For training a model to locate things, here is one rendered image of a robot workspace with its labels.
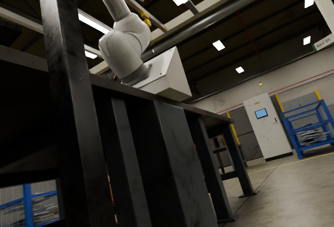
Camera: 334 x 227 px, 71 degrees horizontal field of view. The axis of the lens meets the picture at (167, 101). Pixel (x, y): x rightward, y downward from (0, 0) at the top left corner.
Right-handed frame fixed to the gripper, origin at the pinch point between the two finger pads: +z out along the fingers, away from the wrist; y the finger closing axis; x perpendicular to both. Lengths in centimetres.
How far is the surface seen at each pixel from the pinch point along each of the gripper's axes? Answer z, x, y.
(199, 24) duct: -128, 470, -1036
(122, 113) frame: 42.6, 4.1, 11.0
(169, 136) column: 49, 28, 7
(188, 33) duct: -68, 447, -1067
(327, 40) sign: -269, 1017, -799
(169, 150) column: 53, 27, 13
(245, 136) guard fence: 213, 573, -531
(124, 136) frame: 48, 6, 18
